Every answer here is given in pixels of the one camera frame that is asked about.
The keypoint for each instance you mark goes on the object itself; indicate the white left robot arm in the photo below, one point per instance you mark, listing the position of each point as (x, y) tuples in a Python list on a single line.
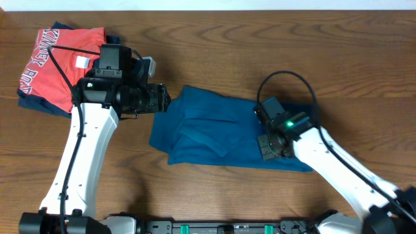
[(70, 204)]

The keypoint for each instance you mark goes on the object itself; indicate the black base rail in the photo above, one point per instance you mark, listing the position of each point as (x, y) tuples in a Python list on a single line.
[(227, 228)]

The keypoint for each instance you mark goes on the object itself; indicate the red folded t-shirt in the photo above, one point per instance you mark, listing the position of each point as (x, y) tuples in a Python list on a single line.
[(52, 68)]

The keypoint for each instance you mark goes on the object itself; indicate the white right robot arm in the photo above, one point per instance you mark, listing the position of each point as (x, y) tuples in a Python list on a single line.
[(381, 207)]

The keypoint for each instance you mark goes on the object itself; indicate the navy folded garment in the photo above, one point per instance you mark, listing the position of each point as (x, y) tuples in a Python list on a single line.
[(35, 104)]

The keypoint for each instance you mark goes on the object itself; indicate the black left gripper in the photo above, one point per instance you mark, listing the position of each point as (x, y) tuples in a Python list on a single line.
[(155, 102)]

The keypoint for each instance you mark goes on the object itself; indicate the teal blue t-shirt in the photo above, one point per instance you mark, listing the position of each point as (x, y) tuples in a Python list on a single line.
[(203, 127)]

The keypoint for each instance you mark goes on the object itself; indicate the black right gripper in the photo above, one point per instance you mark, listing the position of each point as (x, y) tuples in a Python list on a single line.
[(267, 153)]

